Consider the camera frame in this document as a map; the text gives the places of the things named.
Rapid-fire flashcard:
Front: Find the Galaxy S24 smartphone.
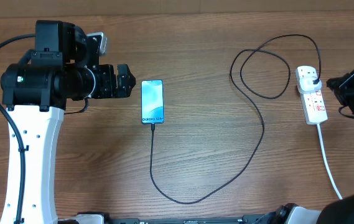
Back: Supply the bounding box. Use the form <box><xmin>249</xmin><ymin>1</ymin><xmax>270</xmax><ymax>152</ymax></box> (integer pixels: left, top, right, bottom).
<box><xmin>141</xmin><ymin>80</ymin><xmax>164</xmax><ymax>124</ymax></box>

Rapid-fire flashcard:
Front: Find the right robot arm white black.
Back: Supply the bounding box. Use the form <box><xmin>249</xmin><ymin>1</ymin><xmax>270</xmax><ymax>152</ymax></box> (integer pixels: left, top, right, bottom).
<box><xmin>256</xmin><ymin>70</ymin><xmax>354</xmax><ymax>223</ymax></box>

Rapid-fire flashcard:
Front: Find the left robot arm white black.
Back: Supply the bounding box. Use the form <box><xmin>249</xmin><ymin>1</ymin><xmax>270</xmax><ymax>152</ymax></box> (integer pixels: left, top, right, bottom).
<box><xmin>1</xmin><ymin>21</ymin><xmax>136</xmax><ymax>223</ymax></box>

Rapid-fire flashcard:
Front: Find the white charger plug adapter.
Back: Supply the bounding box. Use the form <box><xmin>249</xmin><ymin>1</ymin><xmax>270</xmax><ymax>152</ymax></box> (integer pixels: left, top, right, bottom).
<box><xmin>297</xmin><ymin>77</ymin><xmax>322</xmax><ymax>94</ymax></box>

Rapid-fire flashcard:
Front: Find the white power strip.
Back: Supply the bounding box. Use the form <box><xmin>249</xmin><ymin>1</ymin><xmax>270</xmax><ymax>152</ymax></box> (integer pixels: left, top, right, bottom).
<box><xmin>296</xmin><ymin>65</ymin><xmax>328</xmax><ymax>125</ymax></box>

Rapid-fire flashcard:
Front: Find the white power strip cord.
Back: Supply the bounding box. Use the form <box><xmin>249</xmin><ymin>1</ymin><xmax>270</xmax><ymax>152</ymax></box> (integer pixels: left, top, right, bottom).
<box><xmin>315</xmin><ymin>123</ymin><xmax>344</xmax><ymax>200</ymax></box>

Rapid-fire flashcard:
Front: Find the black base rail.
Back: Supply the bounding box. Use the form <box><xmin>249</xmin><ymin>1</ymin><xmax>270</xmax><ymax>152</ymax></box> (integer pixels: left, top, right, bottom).
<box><xmin>110</xmin><ymin>212</ymin><xmax>275</xmax><ymax>224</ymax></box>

